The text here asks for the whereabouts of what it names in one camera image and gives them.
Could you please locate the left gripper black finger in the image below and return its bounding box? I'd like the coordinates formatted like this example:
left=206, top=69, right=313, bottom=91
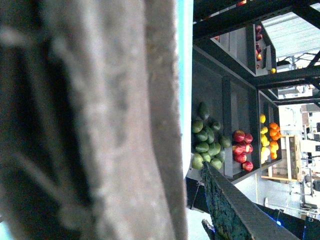
left=202, top=162, right=298, bottom=240

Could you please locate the light blue plastic basket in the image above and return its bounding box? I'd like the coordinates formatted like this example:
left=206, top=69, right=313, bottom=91
left=175, top=0, right=194, bottom=178

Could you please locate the yellow lemon pile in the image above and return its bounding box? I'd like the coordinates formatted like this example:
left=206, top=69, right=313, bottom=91
left=259, top=113, right=271, bottom=164

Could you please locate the green mango pile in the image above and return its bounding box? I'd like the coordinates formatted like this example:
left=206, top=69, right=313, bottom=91
left=190, top=102, right=231, bottom=170

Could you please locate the red apple pile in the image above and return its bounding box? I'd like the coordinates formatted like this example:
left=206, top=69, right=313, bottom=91
left=232, top=129, right=254, bottom=172

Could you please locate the orange pile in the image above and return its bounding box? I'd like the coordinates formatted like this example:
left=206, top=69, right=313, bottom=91
left=269, top=122, right=282, bottom=160

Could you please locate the black fruit shelf rack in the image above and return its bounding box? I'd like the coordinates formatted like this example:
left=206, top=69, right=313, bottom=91
left=192, top=0, right=320, bottom=184

